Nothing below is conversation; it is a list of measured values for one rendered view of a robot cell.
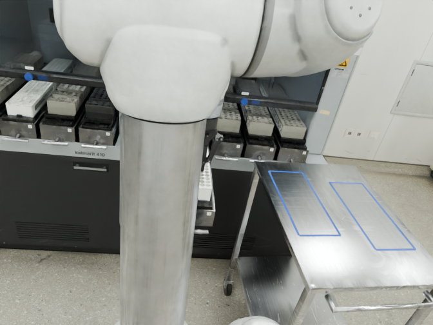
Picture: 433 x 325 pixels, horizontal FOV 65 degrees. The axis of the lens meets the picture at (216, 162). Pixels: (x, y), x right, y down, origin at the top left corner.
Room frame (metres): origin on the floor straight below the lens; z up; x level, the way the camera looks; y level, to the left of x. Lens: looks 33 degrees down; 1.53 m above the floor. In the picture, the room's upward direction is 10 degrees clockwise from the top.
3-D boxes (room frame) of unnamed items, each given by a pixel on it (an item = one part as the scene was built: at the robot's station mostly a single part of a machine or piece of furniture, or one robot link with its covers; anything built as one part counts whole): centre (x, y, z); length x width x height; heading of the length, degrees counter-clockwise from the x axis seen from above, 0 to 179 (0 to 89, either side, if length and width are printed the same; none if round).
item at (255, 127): (1.42, -0.17, 0.85); 0.12 x 0.02 x 0.06; 99
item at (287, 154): (1.67, -0.28, 0.78); 0.73 x 0.14 x 0.09; 9
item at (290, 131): (1.44, -0.32, 0.85); 0.12 x 0.02 x 0.06; 98
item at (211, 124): (0.92, 0.06, 1.06); 0.08 x 0.07 x 0.09; 100
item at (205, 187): (1.02, 0.07, 0.83); 0.30 x 0.10 x 0.06; 10
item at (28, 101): (1.35, 0.84, 0.83); 0.30 x 0.10 x 0.06; 9
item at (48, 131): (1.50, 0.72, 0.78); 0.73 x 0.14 x 0.09; 9
